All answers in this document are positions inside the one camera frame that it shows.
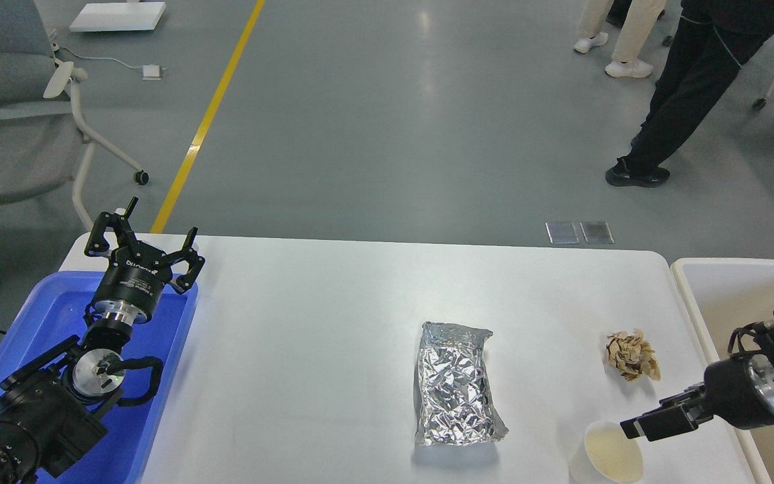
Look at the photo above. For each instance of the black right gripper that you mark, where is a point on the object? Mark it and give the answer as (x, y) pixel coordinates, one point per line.
(739, 391)

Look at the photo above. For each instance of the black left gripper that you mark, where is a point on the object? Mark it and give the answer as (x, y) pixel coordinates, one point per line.
(129, 282)

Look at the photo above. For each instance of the white paper cup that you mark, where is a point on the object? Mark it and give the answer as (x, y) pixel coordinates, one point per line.
(606, 455)

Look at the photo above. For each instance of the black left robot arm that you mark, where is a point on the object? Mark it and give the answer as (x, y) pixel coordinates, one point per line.
(51, 408)

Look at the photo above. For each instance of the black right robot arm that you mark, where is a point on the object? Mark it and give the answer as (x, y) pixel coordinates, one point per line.
(756, 338)

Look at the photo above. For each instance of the crumpled brown paper ball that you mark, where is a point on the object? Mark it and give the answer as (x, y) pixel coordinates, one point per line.
(631, 355)

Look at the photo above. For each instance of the beige plastic bin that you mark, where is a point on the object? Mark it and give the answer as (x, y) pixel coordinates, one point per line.
(722, 294)

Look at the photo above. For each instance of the grey office chair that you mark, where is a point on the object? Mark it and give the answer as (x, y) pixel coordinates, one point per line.
(45, 142)

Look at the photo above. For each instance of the right metal floor plate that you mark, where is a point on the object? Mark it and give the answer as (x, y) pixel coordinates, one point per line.
(597, 232)

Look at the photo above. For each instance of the metal floor plate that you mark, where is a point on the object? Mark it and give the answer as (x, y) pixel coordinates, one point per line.
(562, 233)
(597, 232)

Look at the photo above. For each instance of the left metal floor plate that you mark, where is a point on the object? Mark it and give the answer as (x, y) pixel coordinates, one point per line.
(562, 233)

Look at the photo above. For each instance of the crumpled aluminium foil packet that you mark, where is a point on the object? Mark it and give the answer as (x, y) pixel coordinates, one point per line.
(455, 398)

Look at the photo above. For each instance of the white flat board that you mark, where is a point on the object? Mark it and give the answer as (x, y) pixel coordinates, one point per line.
(118, 17)

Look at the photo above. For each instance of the person in black clothes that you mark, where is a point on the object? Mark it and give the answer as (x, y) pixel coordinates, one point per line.
(713, 41)

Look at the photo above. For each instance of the person in beige trousers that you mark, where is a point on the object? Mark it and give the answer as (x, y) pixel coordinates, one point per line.
(640, 20)

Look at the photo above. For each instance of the white power adapter with cable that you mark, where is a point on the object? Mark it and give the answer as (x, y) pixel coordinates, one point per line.
(149, 72)

